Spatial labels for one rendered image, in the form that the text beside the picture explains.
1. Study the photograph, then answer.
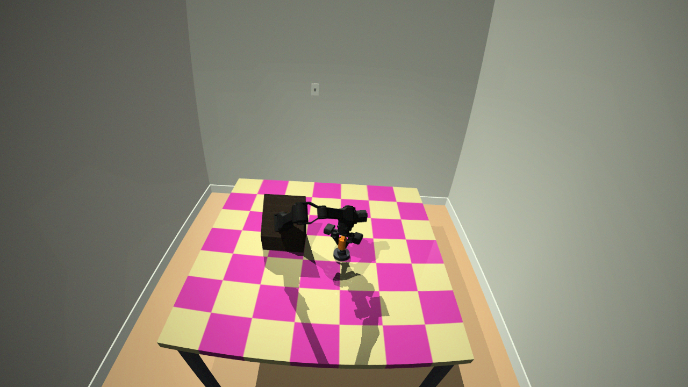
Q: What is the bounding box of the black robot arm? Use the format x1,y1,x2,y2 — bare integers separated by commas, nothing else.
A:
274,202,368,232

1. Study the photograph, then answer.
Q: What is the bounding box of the grey stepped pedestal with shaft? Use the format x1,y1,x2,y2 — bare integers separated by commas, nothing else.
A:
333,248,350,261

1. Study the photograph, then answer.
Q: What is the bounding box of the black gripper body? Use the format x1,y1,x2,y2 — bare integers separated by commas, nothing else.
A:
323,223,363,245

